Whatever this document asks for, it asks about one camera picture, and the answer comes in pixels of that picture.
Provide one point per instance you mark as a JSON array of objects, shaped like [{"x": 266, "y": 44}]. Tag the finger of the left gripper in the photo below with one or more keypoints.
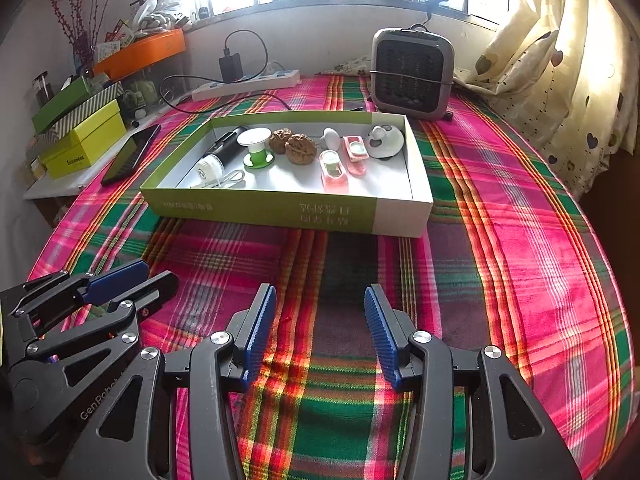
[
  {"x": 46, "y": 301},
  {"x": 134, "y": 305}
]

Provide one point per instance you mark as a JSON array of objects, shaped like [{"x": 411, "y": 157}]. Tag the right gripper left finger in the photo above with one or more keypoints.
[{"x": 132, "y": 434}]

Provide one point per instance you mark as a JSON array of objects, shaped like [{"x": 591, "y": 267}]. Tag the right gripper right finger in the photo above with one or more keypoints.
[{"x": 508, "y": 433}]

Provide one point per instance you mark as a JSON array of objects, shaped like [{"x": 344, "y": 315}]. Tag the white cylindrical cap device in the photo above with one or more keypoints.
[{"x": 210, "y": 169}]

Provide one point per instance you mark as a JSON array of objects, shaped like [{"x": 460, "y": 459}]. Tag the black rectangular device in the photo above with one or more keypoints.
[{"x": 227, "y": 147}]

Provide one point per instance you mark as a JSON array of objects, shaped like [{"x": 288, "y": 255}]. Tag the white disc green base massager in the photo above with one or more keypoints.
[{"x": 256, "y": 141}]

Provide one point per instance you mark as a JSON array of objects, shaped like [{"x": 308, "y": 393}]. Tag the brown walnut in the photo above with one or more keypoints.
[
  {"x": 300, "y": 150},
  {"x": 277, "y": 140}
]

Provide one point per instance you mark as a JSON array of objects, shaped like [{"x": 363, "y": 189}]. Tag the pink clip green pad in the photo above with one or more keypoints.
[
  {"x": 332, "y": 172},
  {"x": 356, "y": 155}
]

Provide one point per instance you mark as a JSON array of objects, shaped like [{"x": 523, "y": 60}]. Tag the grey dome panda toy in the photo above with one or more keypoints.
[{"x": 384, "y": 141}]

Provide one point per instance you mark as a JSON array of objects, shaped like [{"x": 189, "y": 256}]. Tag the small white mushroom knob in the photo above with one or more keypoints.
[{"x": 330, "y": 139}]

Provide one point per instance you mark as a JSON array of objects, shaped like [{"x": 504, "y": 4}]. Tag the black smartphone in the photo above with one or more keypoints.
[{"x": 128, "y": 159}]

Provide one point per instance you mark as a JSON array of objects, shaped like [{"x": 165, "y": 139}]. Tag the yellow green box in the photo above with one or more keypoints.
[{"x": 85, "y": 143}]

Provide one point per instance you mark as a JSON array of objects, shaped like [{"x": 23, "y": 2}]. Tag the green striped box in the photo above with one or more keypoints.
[{"x": 72, "y": 105}]

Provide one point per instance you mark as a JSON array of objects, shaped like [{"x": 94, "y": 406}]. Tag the white power strip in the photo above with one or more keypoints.
[{"x": 279, "y": 80}]

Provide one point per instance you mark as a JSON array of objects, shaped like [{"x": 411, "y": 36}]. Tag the black charger adapter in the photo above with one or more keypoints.
[{"x": 231, "y": 68}]

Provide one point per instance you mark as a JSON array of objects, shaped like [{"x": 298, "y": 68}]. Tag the dried flower branches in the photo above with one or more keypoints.
[{"x": 81, "y": 22}]

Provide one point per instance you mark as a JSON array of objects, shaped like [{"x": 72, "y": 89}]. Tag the orange tray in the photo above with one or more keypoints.
[{"x": 141, "y": 54}]

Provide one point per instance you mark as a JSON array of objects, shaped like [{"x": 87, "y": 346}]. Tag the green and white cardboard box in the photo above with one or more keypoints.
[{"x": 392, "y": 198}]

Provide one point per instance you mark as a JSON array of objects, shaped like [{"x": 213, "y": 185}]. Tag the cream heart pattern curtain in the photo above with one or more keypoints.
[{"x": 565, "y": 74}]

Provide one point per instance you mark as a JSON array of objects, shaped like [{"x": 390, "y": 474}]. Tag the grey portable heater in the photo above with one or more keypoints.
[{"x": 412, "y": 72}]

